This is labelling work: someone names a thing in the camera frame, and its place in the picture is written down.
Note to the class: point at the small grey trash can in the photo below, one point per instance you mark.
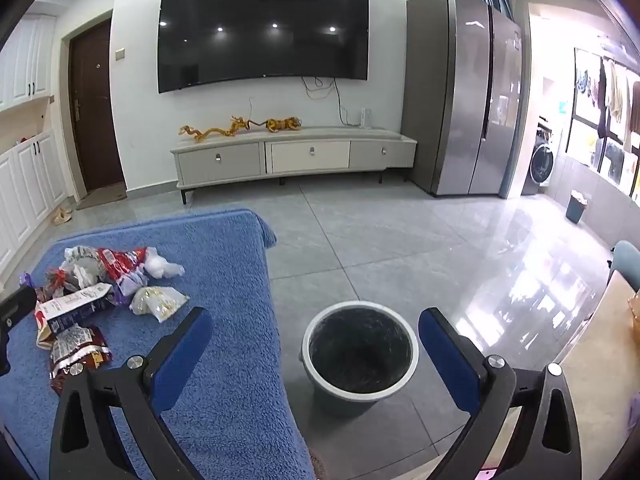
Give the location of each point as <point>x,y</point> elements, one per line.
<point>576,209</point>

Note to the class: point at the white television cabinet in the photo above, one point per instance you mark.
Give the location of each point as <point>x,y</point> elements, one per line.
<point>305,155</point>

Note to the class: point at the silver refrigerator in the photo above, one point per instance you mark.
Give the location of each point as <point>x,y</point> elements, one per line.
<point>465,95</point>

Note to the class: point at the red snack wrapper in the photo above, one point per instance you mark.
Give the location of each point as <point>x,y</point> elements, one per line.
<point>120,262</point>

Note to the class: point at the black hanging garment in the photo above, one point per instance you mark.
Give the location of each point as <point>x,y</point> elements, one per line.
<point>601,105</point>

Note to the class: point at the purple wrapper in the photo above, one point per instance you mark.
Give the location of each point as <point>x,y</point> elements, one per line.
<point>127,285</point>

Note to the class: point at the white plastic bag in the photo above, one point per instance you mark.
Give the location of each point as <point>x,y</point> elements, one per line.
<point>162,267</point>

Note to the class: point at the blue carpet mat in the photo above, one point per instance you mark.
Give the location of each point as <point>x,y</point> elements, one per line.
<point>225,410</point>

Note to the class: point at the golden dragon toy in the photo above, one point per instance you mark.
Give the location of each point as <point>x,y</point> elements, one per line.
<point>210,132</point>

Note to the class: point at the grey washing machine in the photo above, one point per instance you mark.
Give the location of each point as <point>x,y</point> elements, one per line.
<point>539,162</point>

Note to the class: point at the pale blue chair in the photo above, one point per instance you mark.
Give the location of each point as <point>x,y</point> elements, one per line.
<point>626,262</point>

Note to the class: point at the black wall television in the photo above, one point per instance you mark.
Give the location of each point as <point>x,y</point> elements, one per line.
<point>262,35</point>

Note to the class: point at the dark red snack bag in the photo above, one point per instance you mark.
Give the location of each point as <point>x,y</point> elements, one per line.
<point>80,350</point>

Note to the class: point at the grey doormat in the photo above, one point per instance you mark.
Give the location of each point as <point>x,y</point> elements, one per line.
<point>102,197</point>

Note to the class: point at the white router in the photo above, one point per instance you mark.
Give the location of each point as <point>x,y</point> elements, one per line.
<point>365,117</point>

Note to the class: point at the clear bag with yellow contents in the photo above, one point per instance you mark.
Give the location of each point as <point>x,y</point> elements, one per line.
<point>157,302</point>

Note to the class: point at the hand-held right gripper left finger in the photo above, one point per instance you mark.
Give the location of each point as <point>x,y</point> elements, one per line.
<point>182,355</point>

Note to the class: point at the grey plastic bucket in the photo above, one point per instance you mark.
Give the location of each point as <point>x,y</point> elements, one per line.
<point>360,345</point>

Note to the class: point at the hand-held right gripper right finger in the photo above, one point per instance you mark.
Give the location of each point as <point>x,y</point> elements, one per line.
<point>447,360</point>

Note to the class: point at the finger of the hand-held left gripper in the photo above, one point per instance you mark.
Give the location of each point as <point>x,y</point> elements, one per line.
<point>17,307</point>

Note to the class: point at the white cabinet unit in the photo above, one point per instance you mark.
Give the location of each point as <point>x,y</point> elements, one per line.
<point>30,185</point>

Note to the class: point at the orange tiger toy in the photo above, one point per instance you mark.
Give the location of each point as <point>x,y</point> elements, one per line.
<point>285,124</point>

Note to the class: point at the dark brown door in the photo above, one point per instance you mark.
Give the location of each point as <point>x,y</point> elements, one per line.
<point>95,110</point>

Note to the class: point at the white and blue carton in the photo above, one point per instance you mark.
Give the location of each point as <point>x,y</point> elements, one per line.
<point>70,307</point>

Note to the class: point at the clear printed wrapper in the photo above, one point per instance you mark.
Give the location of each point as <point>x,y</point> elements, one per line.
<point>82,265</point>

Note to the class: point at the red colourful snack bag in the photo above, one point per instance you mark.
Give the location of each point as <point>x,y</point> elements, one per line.
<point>57,282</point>

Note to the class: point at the beige hanging towel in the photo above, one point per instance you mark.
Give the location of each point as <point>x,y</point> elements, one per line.
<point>619,95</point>

